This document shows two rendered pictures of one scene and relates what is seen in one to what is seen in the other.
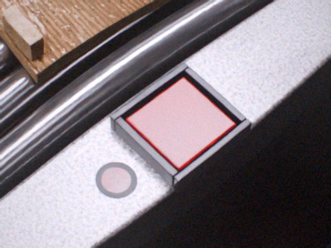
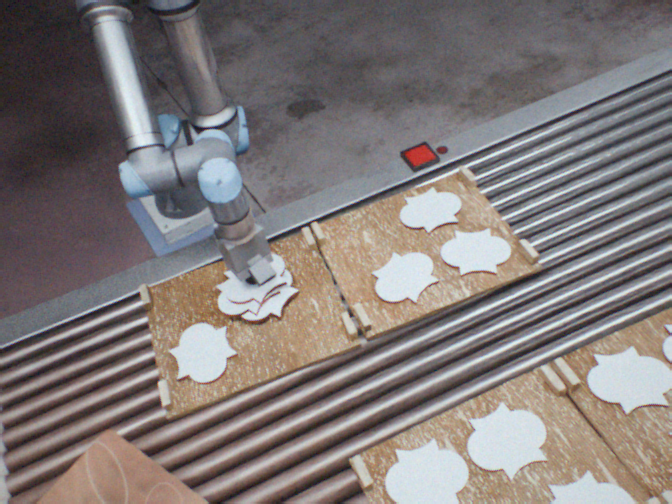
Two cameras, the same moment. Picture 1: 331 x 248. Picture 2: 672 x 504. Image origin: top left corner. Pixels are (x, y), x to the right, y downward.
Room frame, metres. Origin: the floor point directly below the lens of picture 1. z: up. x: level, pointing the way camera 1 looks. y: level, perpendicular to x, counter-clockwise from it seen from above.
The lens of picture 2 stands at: (1.62, 0.36, 2.10)
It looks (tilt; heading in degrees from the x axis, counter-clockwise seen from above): 49 degrees down; 208
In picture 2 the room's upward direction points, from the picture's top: 11 degrees counter-clockwise
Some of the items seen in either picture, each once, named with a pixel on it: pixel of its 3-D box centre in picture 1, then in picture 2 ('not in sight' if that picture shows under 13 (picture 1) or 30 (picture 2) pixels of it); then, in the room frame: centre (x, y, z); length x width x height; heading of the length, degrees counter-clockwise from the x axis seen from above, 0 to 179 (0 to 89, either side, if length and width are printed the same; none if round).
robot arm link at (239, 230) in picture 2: not in sight; (232, 220); (0.86, -0.25, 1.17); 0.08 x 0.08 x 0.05
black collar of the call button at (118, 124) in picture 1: (181, 124); (419, 156); (0.35, -0.01, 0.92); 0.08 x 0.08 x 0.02; 43
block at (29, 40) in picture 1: (22, 31); (467, 176); (0.43, 0.13, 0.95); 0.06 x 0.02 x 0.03; 41
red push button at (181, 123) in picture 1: (181, 126); (419, 157); (0.35, -0.01, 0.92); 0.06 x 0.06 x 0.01; 43
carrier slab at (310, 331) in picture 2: not in sight; (246, 316); (0.93, -0.25, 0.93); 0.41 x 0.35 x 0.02; 129
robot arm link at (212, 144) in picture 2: not in sight; (208, 160); (0.79, -0.32, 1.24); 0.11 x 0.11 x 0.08; 34
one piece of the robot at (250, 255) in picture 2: not in sight; (247, 252); (0.88, -0.23, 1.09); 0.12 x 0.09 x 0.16; 56
